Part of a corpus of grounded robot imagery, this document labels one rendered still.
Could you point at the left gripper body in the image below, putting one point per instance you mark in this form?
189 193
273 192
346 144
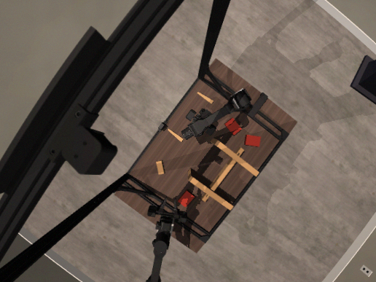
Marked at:
191 115

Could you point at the wooden rail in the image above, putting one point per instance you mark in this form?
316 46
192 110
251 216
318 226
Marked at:
223 173

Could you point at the red rectangular block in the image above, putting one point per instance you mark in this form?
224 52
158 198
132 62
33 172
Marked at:
252 140
186 198
232 126

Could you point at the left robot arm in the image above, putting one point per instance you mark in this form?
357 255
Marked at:
207 118

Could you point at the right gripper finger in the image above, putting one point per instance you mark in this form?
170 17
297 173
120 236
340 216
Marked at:
159 208
176 210

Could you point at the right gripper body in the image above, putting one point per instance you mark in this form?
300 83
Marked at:
152 212

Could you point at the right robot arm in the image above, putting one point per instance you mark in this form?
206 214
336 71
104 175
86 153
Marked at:
160 247

